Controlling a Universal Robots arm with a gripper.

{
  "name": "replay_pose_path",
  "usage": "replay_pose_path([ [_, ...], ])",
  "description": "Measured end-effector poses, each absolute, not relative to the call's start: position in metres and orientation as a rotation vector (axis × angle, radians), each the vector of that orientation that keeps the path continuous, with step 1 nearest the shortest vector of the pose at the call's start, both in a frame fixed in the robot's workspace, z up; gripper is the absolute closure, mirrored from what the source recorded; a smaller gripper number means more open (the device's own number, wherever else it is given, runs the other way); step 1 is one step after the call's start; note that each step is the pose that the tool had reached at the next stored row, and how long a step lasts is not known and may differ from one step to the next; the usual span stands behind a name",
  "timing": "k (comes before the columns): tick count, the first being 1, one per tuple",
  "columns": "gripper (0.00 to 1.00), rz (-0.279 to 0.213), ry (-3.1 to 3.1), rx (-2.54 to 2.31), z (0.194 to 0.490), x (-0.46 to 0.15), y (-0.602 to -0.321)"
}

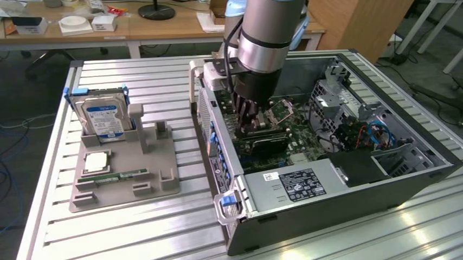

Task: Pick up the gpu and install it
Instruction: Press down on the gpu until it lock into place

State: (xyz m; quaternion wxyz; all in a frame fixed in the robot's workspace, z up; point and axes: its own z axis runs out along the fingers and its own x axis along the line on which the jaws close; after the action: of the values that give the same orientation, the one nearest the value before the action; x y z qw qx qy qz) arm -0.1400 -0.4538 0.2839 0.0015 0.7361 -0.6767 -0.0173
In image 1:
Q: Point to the black power adapter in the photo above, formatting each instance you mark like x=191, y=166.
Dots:
x=399, y=60

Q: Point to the silver chipset heatsink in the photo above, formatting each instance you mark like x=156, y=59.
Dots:
x=301, y=159

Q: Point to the white round plastic part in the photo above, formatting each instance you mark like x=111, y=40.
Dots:
x=75, y=27

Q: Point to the metal socket cover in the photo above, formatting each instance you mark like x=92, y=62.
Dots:
x=275, y=103

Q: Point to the black plastic air duct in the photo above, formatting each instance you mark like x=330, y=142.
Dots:
x=358, y=168

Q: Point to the wooden desk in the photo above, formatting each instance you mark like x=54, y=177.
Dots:
x=54, y=39
x=174, y=29

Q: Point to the perforated metal drive cage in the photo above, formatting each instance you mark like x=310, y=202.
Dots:
x=331, y=89

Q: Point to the metal disk bay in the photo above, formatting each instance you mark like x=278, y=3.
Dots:
x=415, y=159

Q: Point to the white booklet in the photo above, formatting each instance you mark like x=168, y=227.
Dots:
x=207, y=24

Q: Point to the blue disk caddy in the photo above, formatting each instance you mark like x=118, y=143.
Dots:
x=78, y=91

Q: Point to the hard disk with blue label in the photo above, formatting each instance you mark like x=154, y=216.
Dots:
x=103, y=116

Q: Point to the brown cardboard box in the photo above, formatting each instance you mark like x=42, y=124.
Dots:
x=219, y=16

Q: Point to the white table frame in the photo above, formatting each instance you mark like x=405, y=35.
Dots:
x=430, y=27

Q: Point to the wooden cabinet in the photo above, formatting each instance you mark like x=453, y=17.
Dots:
x=362, y=21

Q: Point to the small white carton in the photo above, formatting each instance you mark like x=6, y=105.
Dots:
x=104, y=23

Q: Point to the red packet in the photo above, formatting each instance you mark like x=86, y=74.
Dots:
x=118, y=11

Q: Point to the white box with dark lid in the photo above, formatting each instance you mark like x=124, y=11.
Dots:
x=28, y=27

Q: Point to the grey parts rack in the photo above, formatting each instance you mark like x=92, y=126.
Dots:
x=159, y=151

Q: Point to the metal disk bay bracket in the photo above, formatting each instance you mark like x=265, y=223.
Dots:
x=330, y=102

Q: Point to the silver CPU chip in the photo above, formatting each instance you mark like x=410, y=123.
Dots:
x=95, y=162

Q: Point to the CPU socket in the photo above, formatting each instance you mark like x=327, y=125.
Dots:
x=270, y=119

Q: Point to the blue case release latch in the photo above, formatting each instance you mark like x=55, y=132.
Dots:
x=227, y=201

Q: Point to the grey power supply unit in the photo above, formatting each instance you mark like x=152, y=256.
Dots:
x=265, y=195

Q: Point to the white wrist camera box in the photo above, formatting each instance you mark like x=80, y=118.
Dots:
x=217, y=78

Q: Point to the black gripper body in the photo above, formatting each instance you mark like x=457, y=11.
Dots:
x=258, y=86

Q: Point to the green motherboard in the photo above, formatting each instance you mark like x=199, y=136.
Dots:
x=307, y=127

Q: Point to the black open PC case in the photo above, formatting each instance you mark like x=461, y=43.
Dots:
x=326, y=216

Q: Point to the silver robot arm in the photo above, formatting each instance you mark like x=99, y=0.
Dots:
x=267, y=27

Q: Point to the grey cup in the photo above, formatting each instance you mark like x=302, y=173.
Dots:
x=52, y=3

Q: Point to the white device with red button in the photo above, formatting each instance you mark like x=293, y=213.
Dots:
x=393, y=46

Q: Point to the black round lamp base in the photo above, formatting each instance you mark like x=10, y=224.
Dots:
x=156, y=12

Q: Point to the green RAM stick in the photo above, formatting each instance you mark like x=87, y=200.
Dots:
x=112, y=176

